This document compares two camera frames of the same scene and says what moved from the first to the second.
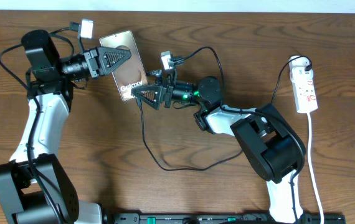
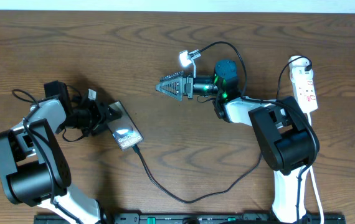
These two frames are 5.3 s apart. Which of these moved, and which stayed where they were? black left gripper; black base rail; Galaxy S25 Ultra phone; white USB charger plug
Moved: Galaxy S25 Ultra phone; black left gripper
Stayed: white USB charger plug; black base rail
